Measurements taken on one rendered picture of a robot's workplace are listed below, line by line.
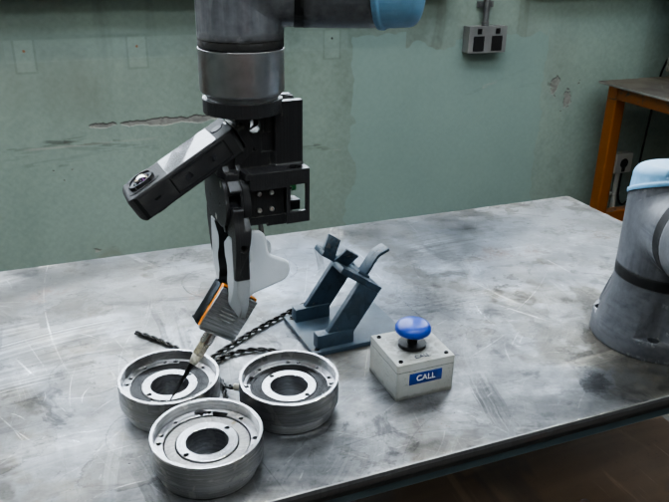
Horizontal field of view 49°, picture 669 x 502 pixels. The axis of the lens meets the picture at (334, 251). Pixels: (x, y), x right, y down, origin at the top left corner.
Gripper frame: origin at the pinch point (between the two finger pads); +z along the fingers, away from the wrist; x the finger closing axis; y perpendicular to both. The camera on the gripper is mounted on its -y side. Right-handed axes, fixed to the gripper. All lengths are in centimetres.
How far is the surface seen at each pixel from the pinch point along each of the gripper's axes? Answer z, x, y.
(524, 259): 13, 20, 54
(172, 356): 10.0, 8.0, -4.5
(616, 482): 38, -5, 55
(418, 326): 5.9, -3.1, 20.3
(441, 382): 12.2, -5.6, 22.2
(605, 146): 39, 138, 188
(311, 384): 10.4, -2.7, 7.7
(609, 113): 26, 139, 188
